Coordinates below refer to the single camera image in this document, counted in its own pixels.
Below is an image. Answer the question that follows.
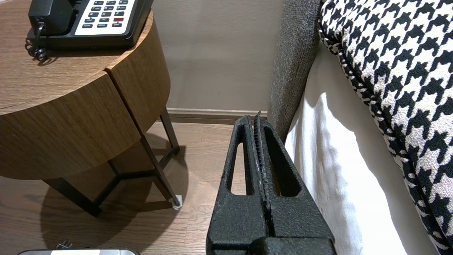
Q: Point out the white bed sheet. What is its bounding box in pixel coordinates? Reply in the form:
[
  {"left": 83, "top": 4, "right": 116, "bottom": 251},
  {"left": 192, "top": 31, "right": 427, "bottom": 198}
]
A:
[{"left": 285, "top": 41, "right": 439, "bottom": 255}]

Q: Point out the curved wooden table drawer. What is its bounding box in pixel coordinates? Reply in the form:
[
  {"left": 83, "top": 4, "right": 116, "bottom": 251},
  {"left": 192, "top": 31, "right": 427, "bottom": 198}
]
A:
[{"left": 0, "top": 71, "right": 142, "bottom": 180}]

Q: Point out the grey wall baseboard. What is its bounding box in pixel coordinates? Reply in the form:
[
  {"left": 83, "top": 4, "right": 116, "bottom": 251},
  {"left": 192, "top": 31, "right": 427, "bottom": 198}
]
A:
[{"left": 166, "top": 108, "right": 268, "bottom": 124}]

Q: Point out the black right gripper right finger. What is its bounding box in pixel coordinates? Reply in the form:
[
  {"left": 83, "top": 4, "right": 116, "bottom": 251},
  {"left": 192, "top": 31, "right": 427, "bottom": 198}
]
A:
[{"left": 253, "top": 110, "right": 335, "bottom": 238}]

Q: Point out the black telephone handset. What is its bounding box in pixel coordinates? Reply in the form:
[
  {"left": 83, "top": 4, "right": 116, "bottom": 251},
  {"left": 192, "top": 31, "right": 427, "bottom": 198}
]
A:
[{"left": 28, "top": 0, "right": 80, "bottom": 36}]

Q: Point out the black white houndstooth pillow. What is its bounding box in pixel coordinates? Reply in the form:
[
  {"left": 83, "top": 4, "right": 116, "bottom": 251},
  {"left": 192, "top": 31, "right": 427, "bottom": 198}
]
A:
[{"left": 318, "top": 0, "right": 453, "bottom": 255}]

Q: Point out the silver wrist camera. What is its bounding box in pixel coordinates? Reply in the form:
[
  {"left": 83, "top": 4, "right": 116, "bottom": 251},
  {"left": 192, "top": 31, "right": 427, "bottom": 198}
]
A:
[{"left": 17, "top": 249, "right": 141, "bottom": 255}]

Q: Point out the grey fabric headboard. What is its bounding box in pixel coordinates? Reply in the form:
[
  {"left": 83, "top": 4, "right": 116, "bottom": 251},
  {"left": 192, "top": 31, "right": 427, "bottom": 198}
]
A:
[{"left": 267, "top": 0, "right": 322, "bottom": 142}]

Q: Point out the black coiled telephone cord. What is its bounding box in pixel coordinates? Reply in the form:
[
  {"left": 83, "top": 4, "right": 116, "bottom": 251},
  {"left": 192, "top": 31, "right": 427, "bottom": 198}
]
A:
[{"left": 25, "top": 22, "right": 48, "bottom": 62}]

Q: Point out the round wooden bedside table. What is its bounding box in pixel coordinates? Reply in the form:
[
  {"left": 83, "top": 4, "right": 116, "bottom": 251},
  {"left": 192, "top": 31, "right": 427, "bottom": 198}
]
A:
[{"left": 0, "top": 0, "right": 183, "bottom": 217}]

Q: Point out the white black desk telephone base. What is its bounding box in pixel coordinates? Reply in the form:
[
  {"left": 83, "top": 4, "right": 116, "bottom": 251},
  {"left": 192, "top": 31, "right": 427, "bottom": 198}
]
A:
[{"left": 27, "top": 0, "right": 154, "bottom": 50}]

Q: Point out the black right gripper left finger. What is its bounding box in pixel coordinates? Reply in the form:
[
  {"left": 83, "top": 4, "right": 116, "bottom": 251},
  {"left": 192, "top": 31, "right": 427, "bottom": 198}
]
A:
[{"left": 206, "top": 115, "right": 269, "bottom": 255}]

